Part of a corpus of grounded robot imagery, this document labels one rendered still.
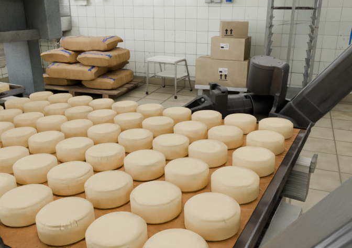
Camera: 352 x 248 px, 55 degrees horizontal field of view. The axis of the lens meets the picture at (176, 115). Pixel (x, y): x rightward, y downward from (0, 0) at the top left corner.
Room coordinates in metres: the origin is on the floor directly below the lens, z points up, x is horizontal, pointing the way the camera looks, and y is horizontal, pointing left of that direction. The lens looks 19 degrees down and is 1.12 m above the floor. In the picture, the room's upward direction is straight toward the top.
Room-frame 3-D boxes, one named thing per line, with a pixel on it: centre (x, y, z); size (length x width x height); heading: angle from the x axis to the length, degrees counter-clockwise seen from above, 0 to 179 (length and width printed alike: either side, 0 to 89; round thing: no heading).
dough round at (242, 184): (0.31, -0.06, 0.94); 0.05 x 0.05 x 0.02
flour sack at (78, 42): (4.31, 1.07, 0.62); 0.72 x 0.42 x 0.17; 75
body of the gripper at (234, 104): (0.63, -0.10, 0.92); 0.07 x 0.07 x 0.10; 16
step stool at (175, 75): (4.20, 0.08, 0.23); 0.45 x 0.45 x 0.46; 61
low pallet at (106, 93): (4.31, 1.12, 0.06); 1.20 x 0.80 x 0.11; 71
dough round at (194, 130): (0.48, -0.02, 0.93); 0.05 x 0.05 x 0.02
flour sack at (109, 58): (4.20, 0.86, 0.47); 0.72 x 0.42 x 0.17; 164
